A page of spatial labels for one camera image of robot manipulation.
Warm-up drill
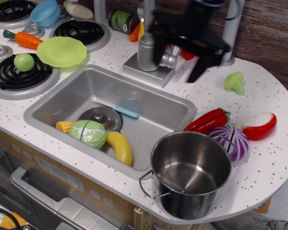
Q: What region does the green toy broccoli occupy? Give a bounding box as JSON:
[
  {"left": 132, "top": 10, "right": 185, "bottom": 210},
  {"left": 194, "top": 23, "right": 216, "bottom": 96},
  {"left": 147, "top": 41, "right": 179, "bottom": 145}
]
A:
[{"left": 224, "top": 72, "right": 245, "bottom": 94}]

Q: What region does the red toy chili pepper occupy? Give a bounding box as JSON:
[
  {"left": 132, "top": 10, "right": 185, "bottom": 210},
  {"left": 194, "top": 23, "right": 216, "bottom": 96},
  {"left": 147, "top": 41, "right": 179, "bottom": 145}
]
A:
[{"left": 184, "top": 108, "right": 231, "bottom": 133}]

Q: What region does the light blue toy piece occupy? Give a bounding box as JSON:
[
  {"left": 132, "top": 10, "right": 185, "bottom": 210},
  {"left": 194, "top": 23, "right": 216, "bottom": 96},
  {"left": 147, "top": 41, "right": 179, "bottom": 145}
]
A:
[{"left": 113, "top": 106, "right": 139, "bottom": 118}]

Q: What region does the green toy apple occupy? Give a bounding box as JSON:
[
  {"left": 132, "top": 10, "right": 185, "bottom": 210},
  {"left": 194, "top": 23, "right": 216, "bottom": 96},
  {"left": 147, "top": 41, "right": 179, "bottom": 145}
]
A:
[{"left": 13, "top": 53, "right": 35, "bottom": 72}]

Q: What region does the toy oven door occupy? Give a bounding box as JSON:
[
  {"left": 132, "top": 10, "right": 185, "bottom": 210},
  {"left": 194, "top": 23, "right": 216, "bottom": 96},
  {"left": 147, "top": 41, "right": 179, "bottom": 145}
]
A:
[{"left": 9, "top": 153, "right": 135, "bottom": 230}]

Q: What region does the grey support pole left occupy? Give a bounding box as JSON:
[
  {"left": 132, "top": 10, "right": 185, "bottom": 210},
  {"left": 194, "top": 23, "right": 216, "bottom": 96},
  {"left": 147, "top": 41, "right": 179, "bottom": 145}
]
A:
[{"left": 94, "top": 0, "right": 107, "bottom": 23}]

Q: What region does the front left stove burner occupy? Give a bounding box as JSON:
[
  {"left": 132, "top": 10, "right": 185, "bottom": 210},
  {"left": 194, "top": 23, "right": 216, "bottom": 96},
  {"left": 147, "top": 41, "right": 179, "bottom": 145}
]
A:
[{"left": 0, "top": 53, "right": 60, "bottom": 100}]

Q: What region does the silver stove knob back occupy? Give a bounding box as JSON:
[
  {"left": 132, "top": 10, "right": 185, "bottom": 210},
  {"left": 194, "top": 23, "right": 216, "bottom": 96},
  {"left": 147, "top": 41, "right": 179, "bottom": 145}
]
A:
[{"left": 23, "top": 25, "right": 45, "bottom": 38}]

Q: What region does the red white toy radish slice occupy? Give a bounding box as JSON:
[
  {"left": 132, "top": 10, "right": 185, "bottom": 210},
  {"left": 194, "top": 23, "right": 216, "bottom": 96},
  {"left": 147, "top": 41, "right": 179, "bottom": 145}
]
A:
[{"left": 241, "top": 112, "right": 277, "bottom": 141}]

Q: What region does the green toy food can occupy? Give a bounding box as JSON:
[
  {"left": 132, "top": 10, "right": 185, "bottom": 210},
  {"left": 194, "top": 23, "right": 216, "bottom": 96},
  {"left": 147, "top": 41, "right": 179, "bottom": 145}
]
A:
[{"left": 108, "top": 9, "right": 140, "bottom": 35}]

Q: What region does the light blue toy bowl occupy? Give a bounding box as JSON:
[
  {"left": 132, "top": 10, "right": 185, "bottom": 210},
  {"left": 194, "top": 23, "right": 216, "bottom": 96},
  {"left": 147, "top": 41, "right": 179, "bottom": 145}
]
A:
[{"left": 30, "top": 0, "right": 61, "bottom": 28}]

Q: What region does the purple toy onion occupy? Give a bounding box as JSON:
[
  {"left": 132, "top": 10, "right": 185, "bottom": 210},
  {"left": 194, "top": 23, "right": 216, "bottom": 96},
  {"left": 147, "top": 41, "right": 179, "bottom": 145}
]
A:
[{"left": 208, "top": 126, "right": 249, "bottom": 162}]

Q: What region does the yellow object with black cable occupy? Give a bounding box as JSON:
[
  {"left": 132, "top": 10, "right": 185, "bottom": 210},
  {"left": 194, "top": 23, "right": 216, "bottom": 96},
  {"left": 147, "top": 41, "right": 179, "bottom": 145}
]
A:
[{"left": 0, "top": 208, "right": 26, "bottom": 230}]

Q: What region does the back left stove burner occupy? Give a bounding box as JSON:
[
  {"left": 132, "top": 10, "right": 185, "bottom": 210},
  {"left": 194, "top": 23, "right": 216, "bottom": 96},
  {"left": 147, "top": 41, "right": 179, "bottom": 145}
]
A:
[{"left": 0, "top": 0, "right": 38, "bottom": 29}]

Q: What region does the light green toy plate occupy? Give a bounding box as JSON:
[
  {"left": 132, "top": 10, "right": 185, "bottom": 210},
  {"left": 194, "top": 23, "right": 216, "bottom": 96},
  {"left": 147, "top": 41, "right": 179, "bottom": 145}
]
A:
[{"left": 36, "top": 36, "right": 87, "bottom": 68}]

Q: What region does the small orange toy carrot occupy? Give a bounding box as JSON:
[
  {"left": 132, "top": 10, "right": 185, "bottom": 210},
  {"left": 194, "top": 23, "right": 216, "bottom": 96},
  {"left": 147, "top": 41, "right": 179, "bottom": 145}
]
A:
[{"left": 129, "top": 23, "right": 140, "bottom": 42}]

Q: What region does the grey support pole right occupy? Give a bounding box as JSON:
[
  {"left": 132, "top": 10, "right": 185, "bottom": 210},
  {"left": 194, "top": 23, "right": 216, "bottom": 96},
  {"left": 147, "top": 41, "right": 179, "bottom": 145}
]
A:
[{"left": 220, "top": 0, "right": 245, "bottom": 67}]

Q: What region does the yellow toy banana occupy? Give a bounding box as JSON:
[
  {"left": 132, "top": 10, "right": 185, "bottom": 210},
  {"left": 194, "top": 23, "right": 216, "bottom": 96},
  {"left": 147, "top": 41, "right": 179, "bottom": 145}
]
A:
[{"left": 106, "top": 131, "right": 133, "bottom": 166}]

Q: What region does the silver toy sink basin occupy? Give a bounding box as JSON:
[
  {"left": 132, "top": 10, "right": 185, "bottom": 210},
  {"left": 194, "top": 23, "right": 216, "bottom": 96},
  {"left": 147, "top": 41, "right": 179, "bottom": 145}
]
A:
[{"left": 24, "top": 65, "right": 197, "bottom": 178}]

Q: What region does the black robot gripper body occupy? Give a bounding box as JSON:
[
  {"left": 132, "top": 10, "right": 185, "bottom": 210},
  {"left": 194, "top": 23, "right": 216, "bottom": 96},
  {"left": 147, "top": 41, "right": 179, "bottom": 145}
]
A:
[{"left": 149, "top": 0, "right": 230, "bottom": 66}]

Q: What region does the grey sneaker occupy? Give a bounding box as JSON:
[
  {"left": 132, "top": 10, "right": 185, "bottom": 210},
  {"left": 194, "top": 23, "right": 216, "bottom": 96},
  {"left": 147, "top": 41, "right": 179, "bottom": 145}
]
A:
[{"left": 213, "top": 211, "right": 288, "bottom": 230}]

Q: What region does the yellow toy pear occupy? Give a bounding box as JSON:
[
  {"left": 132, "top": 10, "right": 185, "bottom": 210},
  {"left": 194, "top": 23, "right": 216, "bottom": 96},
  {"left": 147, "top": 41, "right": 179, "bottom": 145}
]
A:
[{"left": 138, "top": 21, "right": 144, "bottom": 42}]

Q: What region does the cream toy bottle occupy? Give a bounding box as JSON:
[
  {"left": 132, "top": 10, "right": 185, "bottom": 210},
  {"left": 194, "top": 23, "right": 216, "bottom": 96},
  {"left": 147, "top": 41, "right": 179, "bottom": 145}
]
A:
[{"left": 63, "top": 0, "right": 94, "bottom": 19}]

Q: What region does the green toy cabbage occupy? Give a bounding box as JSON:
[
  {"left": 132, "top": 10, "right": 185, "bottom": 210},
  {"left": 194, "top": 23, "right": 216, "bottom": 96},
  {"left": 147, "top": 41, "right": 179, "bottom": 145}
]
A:
[{"left": 69, "top": 120, "right": 107, "bottom": 149}]

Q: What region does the grey support pole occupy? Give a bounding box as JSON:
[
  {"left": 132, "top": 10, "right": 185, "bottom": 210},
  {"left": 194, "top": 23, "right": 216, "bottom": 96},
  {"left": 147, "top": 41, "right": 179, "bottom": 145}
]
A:
[
  {"left": 94, "top": 0, "right": 107, "bottom": 23},
  {"left": 220, "top": 0, "right": 245, "bottom": 67}
]

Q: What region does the steel pot lid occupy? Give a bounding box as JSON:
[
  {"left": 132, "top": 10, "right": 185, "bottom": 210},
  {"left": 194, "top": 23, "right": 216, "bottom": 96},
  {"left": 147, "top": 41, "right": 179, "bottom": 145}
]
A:
[{"left": 78, "top": 106, "right": 123, "bottom": 132}]

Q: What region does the yellow toy corn cob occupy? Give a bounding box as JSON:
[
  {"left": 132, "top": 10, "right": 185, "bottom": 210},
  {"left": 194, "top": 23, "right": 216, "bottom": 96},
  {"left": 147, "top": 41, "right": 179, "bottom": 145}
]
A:
[{"left": 55, "top": 121, "right": 75, "bottom": 134}]

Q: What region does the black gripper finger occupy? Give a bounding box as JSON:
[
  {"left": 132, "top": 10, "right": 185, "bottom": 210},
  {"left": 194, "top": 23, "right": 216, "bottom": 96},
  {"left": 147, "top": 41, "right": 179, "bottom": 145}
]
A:
[
  {"left": 153, "top": 35, "right": 168, "bottom": 65},
  {"left": 187, "top": 57, "right": 214, "bottom": 83}
]

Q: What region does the red toy ketchup bottle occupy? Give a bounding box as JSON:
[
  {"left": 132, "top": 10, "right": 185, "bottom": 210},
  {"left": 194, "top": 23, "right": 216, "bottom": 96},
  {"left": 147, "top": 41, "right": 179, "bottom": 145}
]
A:
[{"left": 168, "top": 44, "right": 195, "bottom": 60}]

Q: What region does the silver toy faucet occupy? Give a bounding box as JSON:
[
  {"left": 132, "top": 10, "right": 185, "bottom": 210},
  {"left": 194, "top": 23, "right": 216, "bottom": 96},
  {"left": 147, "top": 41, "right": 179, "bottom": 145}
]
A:
[{"left": 123, "top": 0, "right": 181, "bottom": 87}]

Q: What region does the stainless steel pot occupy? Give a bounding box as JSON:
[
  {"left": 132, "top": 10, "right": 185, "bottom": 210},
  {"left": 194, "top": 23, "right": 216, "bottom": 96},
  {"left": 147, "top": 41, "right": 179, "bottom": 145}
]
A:
[{"left": 143, "top": 131, "right": 236, "bottom": 220}]

